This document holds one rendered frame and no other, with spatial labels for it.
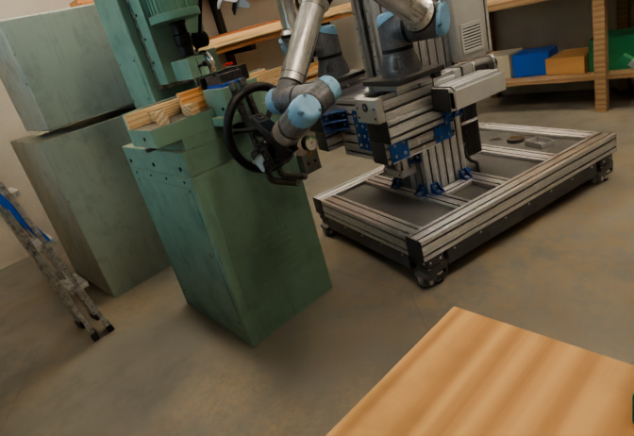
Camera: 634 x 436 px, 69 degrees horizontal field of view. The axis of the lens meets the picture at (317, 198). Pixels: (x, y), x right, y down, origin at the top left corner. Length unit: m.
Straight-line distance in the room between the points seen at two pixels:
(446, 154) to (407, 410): 1.59
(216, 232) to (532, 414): 1.19
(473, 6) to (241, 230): 1.35
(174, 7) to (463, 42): 1.19
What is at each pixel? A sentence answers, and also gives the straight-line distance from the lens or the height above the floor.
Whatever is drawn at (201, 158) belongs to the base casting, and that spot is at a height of 0.76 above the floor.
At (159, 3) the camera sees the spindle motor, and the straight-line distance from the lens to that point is 1.71.
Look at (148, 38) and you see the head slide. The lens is 1.86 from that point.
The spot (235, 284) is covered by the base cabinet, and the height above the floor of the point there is 0.28.
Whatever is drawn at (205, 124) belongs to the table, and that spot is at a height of 0.86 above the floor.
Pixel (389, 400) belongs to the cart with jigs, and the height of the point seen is 0.53.
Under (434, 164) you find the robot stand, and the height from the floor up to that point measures 0.35.
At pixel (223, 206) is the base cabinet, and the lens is 1.66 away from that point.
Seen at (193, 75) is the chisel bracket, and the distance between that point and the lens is 1.73.
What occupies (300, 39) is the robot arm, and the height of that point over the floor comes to 1.05.
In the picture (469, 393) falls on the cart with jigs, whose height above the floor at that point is 0.53.
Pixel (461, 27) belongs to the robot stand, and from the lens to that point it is 2.17.
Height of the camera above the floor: 1.10
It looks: 21 degrees down
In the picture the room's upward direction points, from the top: 15 degrees counter-clockwise
